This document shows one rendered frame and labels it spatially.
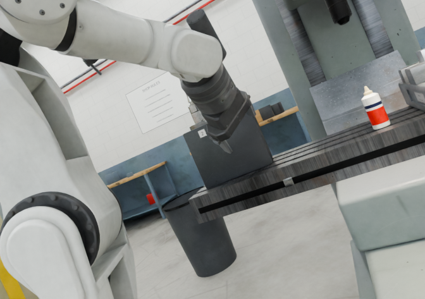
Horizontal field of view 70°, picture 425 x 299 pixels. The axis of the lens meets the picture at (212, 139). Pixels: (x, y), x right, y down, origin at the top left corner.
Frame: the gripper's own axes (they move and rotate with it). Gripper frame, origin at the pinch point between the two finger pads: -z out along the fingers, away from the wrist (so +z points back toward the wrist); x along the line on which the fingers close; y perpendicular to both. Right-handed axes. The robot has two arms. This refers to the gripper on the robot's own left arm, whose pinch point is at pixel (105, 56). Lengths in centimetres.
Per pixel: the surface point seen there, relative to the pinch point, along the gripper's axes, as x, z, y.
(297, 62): 50, -35, -36
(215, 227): -27, -176, -8
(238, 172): 0, -21, -53
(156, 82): 76, -353, 317
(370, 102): 32, -6, -73
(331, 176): 13, -12, -76
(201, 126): 3.0, -12.3, -37.6
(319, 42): 59, -31, -39
